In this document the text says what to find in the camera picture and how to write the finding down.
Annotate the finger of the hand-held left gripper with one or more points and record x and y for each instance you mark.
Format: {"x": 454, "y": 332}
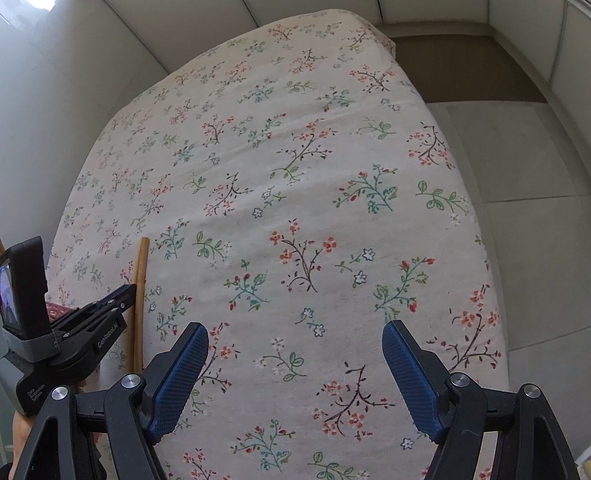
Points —
{"x": 115, "y": 297}

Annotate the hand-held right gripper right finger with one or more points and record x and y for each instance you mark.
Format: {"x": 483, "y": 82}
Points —
{"x": 408, "y": 378}

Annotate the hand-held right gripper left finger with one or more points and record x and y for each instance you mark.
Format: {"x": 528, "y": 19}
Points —
{"x": 178, "y": 378}

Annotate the person's left hand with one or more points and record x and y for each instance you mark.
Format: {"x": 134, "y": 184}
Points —
{"x": 21, "y": 438}

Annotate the red patterned object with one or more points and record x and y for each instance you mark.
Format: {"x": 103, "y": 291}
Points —
{"x": 60, "y": 311}

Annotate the floral tablecloth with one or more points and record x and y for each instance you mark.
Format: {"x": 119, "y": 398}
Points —
{"x": 300, "y": 184}

